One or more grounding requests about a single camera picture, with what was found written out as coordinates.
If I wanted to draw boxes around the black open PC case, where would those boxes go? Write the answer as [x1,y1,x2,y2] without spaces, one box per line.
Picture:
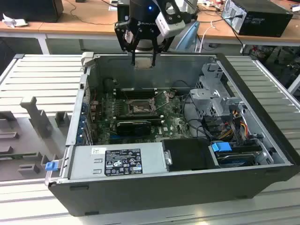
[44,52,297,217]

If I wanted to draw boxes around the blue case latch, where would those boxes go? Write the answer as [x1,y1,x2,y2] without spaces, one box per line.
[45,161,58,172]

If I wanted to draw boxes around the grey parts rack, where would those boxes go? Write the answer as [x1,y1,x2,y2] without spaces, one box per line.
[0,96,71,181]

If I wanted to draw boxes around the white cable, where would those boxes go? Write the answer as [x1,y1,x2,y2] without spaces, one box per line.
[194,20,217,53]

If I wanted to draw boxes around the silver metal drive cage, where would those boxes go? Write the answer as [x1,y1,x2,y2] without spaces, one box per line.
[189,62,247,118]

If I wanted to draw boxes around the hard disk in blue carrier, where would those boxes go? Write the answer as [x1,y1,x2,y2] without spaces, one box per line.
[210,140,263,168]

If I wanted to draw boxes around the black power cable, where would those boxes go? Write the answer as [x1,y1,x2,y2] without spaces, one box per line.
[222,14,245,55]

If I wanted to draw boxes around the grey power supply unit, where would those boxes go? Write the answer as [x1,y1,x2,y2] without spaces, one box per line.
[68,142,168,180]

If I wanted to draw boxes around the black plastic fan shroud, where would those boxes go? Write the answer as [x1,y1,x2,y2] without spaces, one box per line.
[161,137,220,172]

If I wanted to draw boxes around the black graphics card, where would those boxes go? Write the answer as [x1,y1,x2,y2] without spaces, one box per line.
[116,120,152,136]

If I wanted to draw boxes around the metal socket cover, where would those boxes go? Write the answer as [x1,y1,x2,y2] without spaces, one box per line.
[150,92,170,111]

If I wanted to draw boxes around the green motherboard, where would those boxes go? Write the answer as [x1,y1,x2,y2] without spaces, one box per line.
[92,89,198,145]

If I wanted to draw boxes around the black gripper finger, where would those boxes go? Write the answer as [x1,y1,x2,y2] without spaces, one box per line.
[151,35,170,68]
[114,22,139,67]

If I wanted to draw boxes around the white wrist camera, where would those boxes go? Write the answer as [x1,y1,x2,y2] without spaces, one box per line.
[155,10,186,38]

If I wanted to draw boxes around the wooden desk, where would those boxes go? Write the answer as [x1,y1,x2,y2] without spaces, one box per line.
[0,0,122,56]
[196,2,300,57]

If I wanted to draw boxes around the CPU socket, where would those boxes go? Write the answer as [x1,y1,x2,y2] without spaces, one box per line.
[126,99,157,115]

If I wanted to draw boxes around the large black box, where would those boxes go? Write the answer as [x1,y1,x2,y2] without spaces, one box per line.
[0,0,64,23]

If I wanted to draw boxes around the black cable in case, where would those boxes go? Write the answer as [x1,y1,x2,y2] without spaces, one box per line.
[183,95,212,139]

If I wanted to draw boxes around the pale blue teach pendant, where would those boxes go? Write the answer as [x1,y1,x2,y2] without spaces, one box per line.
[175,22,200,53]

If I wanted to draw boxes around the crumpled white paper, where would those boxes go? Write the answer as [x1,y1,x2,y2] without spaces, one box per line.
[1,13,29,29]

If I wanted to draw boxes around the square grey CPU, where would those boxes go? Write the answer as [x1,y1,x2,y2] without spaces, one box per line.
[135,58,153,69]

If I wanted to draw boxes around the yellow red wire bundle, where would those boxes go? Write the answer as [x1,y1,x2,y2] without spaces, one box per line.
[219,110,249,139]

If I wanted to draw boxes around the black desktop PC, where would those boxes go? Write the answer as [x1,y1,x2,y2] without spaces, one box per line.
[221,0,294,38]

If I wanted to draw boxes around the thin black desk cable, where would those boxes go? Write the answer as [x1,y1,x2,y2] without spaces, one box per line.
[69,0,118,25]

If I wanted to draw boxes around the small black box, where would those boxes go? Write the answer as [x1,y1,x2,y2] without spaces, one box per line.
[117,3,131,23]

